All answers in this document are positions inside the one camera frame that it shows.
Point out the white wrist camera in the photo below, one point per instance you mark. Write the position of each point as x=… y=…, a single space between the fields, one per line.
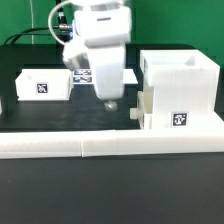
x=74 y=53

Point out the white marker tag sheet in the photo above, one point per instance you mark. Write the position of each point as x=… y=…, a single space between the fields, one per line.
x=85 y=77

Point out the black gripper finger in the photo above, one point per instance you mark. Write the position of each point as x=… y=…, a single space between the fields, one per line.
x=110 y=105

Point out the white drawer tray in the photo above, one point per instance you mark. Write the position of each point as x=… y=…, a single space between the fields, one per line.
x=143 y=111
x=44 y=85

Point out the white drawer cabinet box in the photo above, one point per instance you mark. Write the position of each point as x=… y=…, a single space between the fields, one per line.
x=184 y=86

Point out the white L-shaped border fence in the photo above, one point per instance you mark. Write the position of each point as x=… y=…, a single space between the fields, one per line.
x=206 y=136

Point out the white front drawer tray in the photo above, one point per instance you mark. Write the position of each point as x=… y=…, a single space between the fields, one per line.
x=143 y=111

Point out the white rear drawer tray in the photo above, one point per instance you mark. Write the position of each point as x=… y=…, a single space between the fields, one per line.
x=44 y=85

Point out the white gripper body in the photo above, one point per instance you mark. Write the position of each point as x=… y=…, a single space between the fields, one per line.
x=109 y=61

